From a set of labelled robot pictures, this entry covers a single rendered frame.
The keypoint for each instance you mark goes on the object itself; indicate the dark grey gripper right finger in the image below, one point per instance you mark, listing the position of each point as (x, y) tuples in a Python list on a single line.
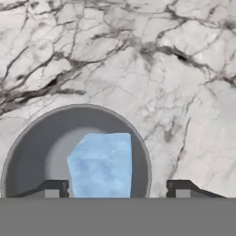
[(182, 185)]

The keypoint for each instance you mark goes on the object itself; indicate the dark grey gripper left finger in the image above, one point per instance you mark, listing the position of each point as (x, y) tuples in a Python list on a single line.
[(54, 185)]

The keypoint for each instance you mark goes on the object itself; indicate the grey bowl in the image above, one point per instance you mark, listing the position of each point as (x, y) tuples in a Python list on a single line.
[(30, 153)]

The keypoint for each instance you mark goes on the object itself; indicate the pale blue ice cube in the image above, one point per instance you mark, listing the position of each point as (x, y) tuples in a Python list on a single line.
[(101, 166)]

